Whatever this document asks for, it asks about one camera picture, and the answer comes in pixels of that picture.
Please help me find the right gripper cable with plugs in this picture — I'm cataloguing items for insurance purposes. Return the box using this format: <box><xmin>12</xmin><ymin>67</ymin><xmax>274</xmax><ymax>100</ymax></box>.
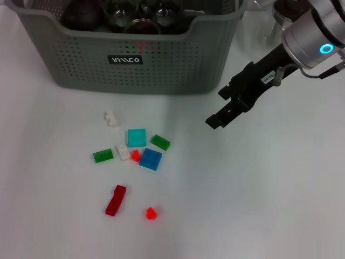
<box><xmin>272</xmin><ymin>53</ymin><xmax>345</xmax><ymax>87</ymax></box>

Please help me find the blue square toy plate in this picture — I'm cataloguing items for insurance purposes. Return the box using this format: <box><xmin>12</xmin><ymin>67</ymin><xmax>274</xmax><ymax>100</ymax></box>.
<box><xmin>139</xmin><ymin>147</ymin><xmax>163</xmax><ymax>172</ymax></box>

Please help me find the black teapot lid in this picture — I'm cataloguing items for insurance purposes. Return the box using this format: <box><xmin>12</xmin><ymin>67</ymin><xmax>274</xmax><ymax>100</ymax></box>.
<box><xmin>274</xmin><ymin>0</ymin><xmax>311</xmax><ymax>19</ymax></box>

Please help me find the green translucent toy brick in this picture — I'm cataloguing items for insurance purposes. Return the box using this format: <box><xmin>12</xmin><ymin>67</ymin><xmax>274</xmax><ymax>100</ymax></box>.
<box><xmin>149</xmin><ymin>134</ymin><xmax>171</xmax><ymax>151</ymax></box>
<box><xmin>92</xmin><ymin>148</ymin><xmax>114</xmax><ymax>164</ymax></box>

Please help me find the grey perforated storage basket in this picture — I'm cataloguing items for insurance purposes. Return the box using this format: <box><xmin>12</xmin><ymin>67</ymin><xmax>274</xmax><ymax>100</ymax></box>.
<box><xmin>4</xmin><ymin>0</ymin><xmax>247</xmax><ymax>96</ymax></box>

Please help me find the dark red long toy brick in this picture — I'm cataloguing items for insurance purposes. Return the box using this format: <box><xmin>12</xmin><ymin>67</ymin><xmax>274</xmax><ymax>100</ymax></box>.
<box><xmin>105</xmin><ymin>185</ymin><xmax>127</xmax><ymax>217</ymax></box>

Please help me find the white flat toy plate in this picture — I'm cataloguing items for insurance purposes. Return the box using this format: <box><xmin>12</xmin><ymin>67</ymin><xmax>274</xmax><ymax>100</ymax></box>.
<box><xmin>115</xmin><ymin>142</ymin><xmax>130</xmax><ymax>162</ymax></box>

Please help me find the cyan square toy plate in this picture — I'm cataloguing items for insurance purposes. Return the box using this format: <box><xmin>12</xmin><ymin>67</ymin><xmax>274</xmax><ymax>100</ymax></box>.
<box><xmin>127</xmin><ymin>128</ymin><xmax>147</xmax><ymax>148</ymax></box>

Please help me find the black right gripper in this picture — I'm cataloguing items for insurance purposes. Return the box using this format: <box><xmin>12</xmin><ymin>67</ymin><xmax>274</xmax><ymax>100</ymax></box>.
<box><xmin>205</xmin><ymin>44</ymin><xmax>299</xmax><ymax>131</ymax></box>

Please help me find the white toy brick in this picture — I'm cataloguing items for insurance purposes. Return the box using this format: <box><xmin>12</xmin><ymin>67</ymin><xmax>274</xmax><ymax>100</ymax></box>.
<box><xmin>103</xmin><ymin>110</ymin><xmax>121</xmax><ymax>130</ymax></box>

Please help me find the clear glass teapot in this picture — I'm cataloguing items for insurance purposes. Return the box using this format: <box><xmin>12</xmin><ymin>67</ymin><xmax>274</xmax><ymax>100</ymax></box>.
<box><xmin>238</xmin><ymin>0</ymin><xmax>297</xmax><ymax>62</ymax></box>

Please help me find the steel teapot infuser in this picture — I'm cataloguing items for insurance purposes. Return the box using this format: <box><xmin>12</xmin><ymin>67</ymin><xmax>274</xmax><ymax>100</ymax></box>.
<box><xmin>265</xmin><ymin>20</ymin><xmax>286</xmax><ymax>45</ymax></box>

